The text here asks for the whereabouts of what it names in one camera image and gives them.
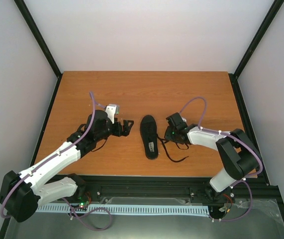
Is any black shoelace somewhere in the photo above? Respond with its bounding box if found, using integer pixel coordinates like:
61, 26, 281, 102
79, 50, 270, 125
156, 133, 189, 163

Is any black canvas shoe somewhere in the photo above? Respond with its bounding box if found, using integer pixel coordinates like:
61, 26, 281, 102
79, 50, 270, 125
140, 115, 159, 160

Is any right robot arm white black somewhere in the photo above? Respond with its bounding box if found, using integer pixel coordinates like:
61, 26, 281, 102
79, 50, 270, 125
165, 113, 263, 193

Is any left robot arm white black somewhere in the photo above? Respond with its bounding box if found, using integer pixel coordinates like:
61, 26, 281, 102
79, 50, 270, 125
0, 110, 134, 222

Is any clear plastic sheet cover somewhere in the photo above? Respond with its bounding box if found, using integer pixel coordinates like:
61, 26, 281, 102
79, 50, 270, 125
0, 199, 284, 239

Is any right small connector board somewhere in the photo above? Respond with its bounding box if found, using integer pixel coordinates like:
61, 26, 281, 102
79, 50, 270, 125
218, 203, 232, 214

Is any left green led circuit board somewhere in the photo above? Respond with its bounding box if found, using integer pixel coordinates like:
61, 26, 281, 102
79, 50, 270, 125
71, 197, 92, 212

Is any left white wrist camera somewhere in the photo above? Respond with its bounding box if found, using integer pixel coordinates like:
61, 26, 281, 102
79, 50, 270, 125
104, 104, 120, 123

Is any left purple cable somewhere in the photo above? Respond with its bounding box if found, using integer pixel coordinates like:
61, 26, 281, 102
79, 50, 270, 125
0, 91, 113, 231

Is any light blue slotted cable duct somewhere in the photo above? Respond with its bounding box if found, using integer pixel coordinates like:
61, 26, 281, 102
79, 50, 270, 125
36, 203, 210, 217

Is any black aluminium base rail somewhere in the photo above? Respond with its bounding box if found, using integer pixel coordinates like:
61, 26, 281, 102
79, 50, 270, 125
14, 174, 281, 206

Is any left black frame post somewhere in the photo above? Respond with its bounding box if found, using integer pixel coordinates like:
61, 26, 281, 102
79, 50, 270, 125
13, 0, 63, 78

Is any black frame post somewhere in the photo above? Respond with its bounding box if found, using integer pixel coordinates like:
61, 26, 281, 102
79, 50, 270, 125
233, 0, 284, 78
13, 0, 63, 78

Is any right black frame post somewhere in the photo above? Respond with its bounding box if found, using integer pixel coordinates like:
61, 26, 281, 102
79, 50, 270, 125
233, 0, 284, 78

